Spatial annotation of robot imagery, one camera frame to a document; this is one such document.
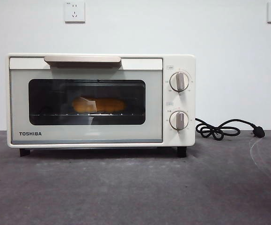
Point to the yellow corn cob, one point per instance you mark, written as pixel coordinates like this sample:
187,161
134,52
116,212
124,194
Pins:
109,105

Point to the white Toshiba toaster oven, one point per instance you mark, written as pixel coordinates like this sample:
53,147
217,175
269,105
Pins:
179,61

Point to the white timer knob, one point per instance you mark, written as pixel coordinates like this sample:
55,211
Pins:
179,120

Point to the white temperature knob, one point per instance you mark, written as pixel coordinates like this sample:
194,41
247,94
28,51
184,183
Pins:
179,81

